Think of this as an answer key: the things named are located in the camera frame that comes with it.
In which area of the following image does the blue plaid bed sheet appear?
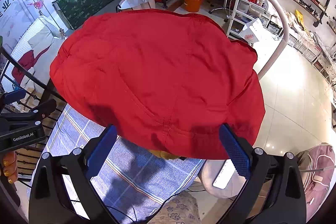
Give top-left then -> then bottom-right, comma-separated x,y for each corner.
46,103 -> 206,224

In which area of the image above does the beige round cushion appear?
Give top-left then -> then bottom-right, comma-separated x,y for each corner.
198,158 -> 250,200

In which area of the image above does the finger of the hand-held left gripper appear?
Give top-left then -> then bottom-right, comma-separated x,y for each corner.
26,98 -> 57,122
0,89 -> 26,106

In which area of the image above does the person's left hand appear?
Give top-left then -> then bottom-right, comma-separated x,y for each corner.
0,152 -> 19,184

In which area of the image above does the red blanket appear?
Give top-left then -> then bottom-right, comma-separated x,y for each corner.
12,50 -> 51,83

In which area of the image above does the mustard yellow garment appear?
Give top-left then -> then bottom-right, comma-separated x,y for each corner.
149,149 -> 185,161

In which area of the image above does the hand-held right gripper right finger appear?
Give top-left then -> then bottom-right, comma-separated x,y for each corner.
219,123 -> 307,224

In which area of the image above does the swivel stool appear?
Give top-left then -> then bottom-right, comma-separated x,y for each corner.
208,0 -> 237,23

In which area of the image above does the white paper bag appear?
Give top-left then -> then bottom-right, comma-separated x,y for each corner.
131,0 -> 156,11

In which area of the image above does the floral patterned cloth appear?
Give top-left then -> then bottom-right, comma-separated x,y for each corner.
146,191 -> 202,224

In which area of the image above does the white wicker swing sofa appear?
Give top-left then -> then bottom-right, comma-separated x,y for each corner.
0,15 -> 65,104

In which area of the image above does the orange bucket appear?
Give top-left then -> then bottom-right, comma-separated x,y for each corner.
182,0 -> 203,13

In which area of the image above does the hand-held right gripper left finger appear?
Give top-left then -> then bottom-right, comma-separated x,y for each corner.
28,124 -> 118,224

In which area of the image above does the white vented appliance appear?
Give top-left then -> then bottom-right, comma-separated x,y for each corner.
212,160 -> 238,190

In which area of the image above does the white pillow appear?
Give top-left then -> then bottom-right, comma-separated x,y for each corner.
27,34 -> 56,51

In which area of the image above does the white gift box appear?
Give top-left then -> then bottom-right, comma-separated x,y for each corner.
238,17 -> 264,44

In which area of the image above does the low white display shelf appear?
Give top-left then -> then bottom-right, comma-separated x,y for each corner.
262,11 -> 336,88

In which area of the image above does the white trolley cart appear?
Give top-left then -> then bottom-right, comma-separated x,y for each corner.
226,0 -> 270,41

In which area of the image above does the pink duffel bag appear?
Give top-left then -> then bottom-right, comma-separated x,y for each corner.
295,143 -> 336,217

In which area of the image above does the yellow packet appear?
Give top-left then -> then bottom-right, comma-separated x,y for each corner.
295,9 -> 306,30

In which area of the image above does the red puffer jacket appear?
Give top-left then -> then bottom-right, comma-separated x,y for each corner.
49,9 -> 265,160

